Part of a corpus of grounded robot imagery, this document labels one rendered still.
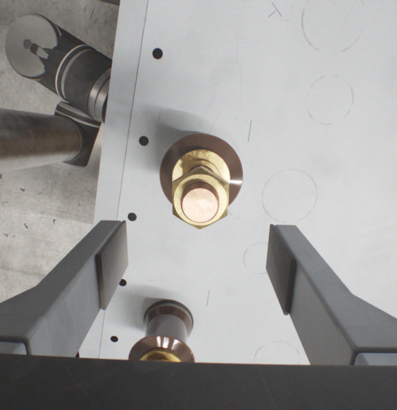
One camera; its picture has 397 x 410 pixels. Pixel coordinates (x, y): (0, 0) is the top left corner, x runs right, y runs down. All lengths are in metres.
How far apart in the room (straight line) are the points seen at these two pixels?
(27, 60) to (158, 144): 0.30
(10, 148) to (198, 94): 0.28
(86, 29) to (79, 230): 1.18
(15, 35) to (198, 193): 0.50
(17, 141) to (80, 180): 1.47
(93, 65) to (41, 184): 1.58
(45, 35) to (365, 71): 0.50
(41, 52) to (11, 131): 0.17
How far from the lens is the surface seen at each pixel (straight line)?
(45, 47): 0.62
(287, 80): 0.44
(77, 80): 0.57
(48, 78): 0.61
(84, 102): 0.57
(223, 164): 0.32
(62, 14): 2.02
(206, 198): 0.23
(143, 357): 0.45
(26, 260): 2.34
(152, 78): 0.43
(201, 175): 0.24
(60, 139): 0.64
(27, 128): 0.55
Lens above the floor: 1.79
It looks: 73 degrees down
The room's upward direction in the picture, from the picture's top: 176 degrees counter-clockwise
